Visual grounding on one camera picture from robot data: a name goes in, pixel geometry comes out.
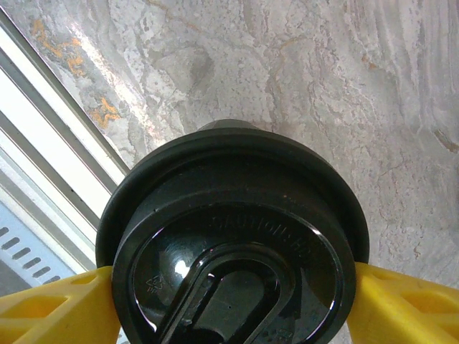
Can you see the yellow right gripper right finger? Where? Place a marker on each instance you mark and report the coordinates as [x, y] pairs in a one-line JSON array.
[[412, 308]]

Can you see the black plastic cup lid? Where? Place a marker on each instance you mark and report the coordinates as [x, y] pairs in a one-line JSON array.
[[229, 222]]

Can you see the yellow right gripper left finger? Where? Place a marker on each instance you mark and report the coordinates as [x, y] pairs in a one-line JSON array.
[[54, 308]]

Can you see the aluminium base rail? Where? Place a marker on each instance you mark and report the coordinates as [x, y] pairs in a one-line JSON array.
[[36, 125]]

